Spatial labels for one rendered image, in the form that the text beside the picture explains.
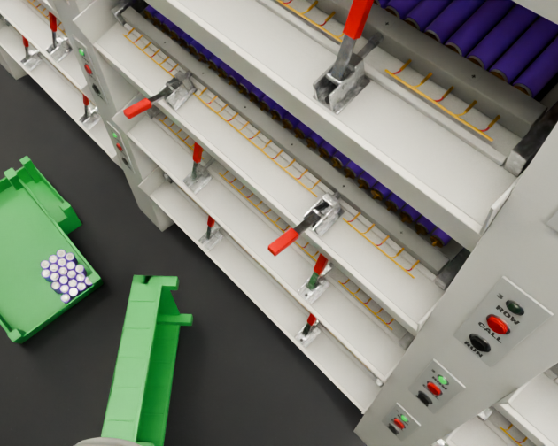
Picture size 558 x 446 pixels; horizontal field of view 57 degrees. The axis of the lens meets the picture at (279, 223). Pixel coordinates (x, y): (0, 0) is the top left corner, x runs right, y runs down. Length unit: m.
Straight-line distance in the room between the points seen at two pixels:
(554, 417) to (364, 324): 0.28
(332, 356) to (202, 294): 0.36
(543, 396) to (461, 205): 0.24
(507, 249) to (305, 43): 0.24
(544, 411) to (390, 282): 0.18
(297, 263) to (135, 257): 0.54
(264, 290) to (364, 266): 0.43
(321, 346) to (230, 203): 0.30
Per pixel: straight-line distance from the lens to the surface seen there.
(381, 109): 0.43
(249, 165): 0.63
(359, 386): 0.92
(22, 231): 1.25
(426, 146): 0.41
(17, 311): 1.22
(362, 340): 0.74
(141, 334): 0.92
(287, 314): 0.95
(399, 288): 0.56
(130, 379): 0.90
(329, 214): 0.57
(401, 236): 0.55
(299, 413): 1.06
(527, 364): 0.47
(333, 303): 0.75
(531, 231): 0.36
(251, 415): 1.06
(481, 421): 0.74
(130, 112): 0.68
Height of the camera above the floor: 1.04
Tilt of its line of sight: 58 degrees down
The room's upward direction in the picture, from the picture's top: straight up
